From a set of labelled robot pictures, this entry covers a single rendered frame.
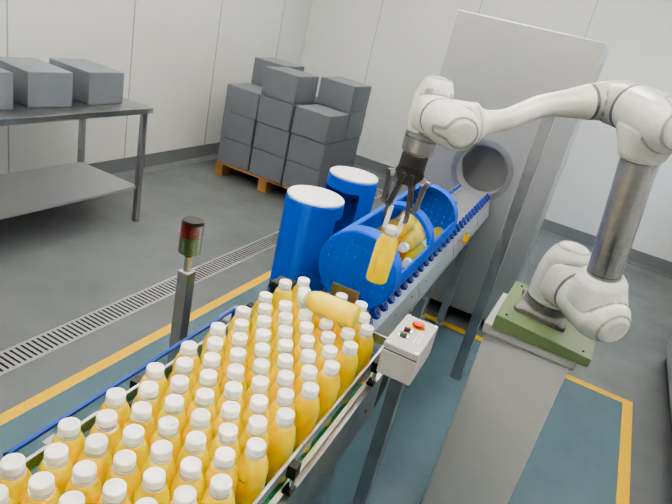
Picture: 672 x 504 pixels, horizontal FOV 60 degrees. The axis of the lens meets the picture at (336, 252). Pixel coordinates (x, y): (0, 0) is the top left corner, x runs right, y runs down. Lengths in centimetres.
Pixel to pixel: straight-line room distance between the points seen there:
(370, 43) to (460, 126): 609
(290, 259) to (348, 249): 87
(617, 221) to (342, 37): 612
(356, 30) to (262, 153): 240
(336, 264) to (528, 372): 76
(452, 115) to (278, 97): 433
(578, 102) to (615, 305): 61
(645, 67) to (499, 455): 513
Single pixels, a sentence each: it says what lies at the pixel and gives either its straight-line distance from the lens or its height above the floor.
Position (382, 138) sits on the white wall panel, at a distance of 741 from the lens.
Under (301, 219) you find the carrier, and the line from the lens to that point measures 267.
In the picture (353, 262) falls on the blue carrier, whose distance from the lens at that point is 193.
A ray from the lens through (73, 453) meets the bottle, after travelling 124.
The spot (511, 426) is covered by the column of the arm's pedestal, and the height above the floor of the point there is 65.
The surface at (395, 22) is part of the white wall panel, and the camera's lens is 734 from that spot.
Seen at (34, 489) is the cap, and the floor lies 108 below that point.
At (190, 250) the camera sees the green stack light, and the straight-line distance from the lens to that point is 167.
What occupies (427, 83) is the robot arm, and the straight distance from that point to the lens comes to 158.
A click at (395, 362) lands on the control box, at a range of 159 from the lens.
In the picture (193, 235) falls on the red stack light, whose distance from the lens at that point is 165.
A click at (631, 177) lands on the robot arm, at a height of 163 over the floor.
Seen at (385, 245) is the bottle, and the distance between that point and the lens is 169.
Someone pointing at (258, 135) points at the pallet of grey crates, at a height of 54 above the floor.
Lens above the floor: 190
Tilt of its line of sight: 23 degrees down
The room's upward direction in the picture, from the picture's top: 13 degrees clockwise
